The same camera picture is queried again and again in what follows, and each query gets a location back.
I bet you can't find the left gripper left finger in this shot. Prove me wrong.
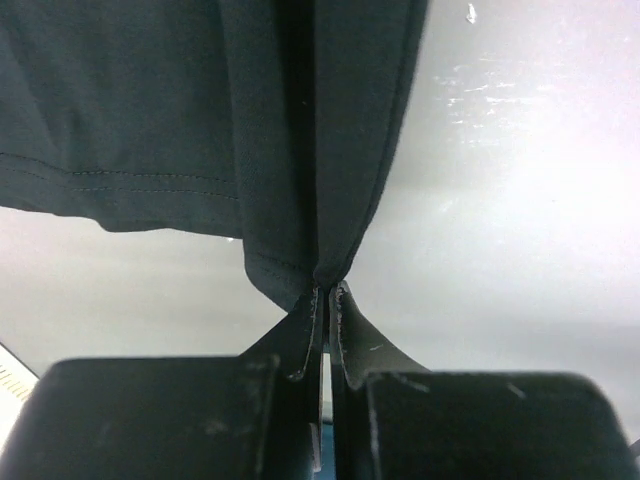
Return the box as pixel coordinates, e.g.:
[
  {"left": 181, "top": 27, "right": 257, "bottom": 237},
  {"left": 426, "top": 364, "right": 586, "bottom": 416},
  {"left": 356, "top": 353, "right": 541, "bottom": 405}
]
[{"left": 1, "top": 289, "right": 323, "bottom": 480}]

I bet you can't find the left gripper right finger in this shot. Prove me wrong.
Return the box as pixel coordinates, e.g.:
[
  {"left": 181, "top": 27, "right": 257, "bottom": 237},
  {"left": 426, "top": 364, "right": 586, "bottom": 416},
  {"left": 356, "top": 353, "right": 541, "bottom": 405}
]
[{"left": 327, "top": 283, "right": 639, "bottom": 479}]

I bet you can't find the black t shirt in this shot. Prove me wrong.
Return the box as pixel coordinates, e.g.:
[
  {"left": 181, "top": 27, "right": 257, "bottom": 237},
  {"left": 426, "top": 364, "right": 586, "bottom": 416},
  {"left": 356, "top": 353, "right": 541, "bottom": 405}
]
[{"left": 1, "top": 1, "right": 427, "bottom": 309}]

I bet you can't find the white cable duct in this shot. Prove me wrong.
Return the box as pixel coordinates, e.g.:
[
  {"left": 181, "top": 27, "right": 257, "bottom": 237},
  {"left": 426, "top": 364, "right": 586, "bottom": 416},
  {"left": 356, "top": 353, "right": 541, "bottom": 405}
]
[{"left": 0, "top": 345, "right": 38, "bottom": 403}]

